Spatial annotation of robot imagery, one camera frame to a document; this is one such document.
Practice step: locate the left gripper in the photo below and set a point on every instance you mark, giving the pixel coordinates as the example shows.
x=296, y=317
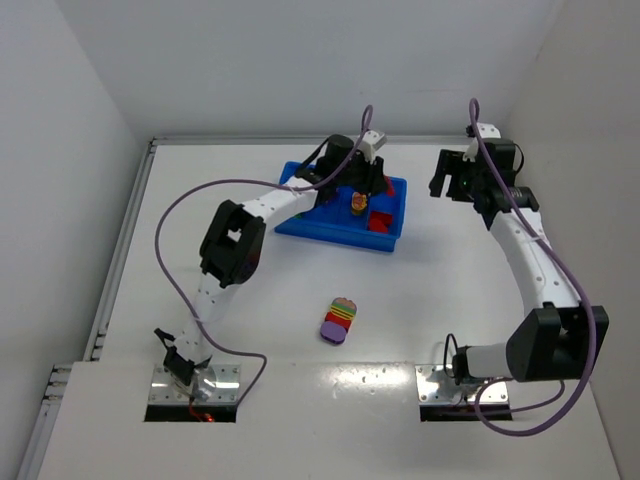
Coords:
x=369, y=177

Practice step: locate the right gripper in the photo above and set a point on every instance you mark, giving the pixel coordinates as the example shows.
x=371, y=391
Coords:
x=451, y=173

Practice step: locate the yellow printed lego brick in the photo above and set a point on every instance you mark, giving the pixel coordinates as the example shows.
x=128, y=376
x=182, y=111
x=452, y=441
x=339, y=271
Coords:
x=359, y=203

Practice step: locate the red round lego brick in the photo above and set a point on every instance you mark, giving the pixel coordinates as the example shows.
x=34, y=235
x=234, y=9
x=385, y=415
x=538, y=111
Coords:
x=390, y=191

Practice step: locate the red flower lego brick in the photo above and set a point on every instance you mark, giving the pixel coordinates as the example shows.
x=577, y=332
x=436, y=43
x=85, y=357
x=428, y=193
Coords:
x=380, y=222

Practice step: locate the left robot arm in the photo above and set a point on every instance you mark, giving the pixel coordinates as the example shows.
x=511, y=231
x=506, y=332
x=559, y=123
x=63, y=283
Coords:
x=231, y=248

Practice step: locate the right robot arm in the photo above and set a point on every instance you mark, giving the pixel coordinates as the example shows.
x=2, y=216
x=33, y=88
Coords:
x=558, y=334

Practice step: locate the blue divided plastic bin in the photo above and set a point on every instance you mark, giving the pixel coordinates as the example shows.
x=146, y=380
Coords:
x=334, y=223

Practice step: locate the burger printed lego brick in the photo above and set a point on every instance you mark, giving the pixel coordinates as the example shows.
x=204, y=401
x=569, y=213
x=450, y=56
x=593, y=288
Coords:
x=343, y=308

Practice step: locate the red lego brick in stack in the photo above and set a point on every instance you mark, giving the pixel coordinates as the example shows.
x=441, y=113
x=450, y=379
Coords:
x=339, y=319

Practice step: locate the purple rounded lego brick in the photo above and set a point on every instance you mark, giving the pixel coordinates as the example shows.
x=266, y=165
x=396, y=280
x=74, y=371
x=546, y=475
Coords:
x=333, y=333

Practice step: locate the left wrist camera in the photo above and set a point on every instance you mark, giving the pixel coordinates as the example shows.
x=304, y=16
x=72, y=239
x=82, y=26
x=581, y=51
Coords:
x=372, y=141

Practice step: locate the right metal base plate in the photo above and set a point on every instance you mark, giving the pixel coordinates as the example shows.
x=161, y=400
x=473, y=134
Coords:
x=436, y=389

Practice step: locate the metal base plate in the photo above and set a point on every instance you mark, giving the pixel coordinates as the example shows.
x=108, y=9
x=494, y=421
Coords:
x=217, y=385
x=436, y=389

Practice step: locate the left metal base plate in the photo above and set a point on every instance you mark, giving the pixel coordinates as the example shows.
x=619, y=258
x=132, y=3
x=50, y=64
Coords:
x=217, y=385

